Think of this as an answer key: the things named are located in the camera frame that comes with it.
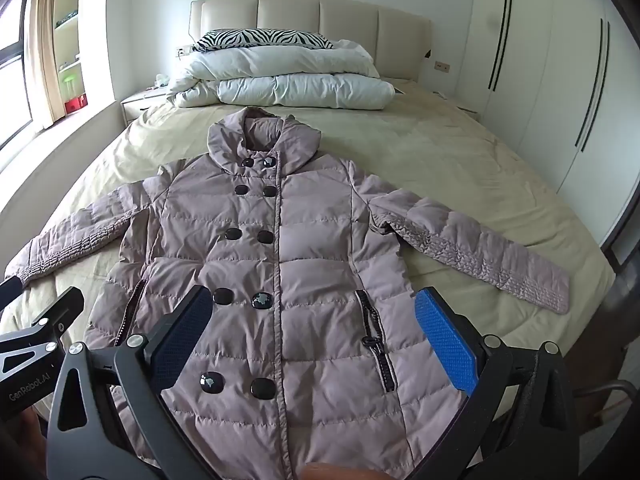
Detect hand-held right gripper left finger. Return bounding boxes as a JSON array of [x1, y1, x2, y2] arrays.
[[46, 285, 221, 480]]

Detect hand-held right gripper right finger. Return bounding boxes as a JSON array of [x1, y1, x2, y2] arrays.
[[410, 287, 583, 480]]

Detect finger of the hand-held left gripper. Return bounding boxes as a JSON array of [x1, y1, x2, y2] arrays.
[[0, 276, 24, 312], [0, 286, 85, 376]]

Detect mauve quilted puffer jacket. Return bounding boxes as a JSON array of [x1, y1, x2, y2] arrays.
[[5, 106, 572, 480]]

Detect bed with beige cover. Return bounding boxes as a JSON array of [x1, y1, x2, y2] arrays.
[[0, 76, 617, 480]]

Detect white nightstand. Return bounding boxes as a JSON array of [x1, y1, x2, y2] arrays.
[[121, 85, 173, 123]]

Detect black framed window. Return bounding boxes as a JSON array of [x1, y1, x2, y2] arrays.
[[0, 0, 33, 151]]

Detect beige curtain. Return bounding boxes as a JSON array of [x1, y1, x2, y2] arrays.
[[25, 0, 57, 128]]

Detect white open shelf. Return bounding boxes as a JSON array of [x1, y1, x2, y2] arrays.
[[52, 0, 89, 117]]

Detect white folded duvet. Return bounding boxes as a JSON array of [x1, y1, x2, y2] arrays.
[[167, 39, 396, 111]]

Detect zebra print pillow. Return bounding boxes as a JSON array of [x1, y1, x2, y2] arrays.
[[192, 29, 335, 52]]

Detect beige padded headboard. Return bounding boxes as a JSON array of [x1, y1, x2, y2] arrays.
[[190, 0, 432, 81]]

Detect white wardrobe with black handles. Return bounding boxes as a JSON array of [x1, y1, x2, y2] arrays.
[[457, 0, 640, 261]]

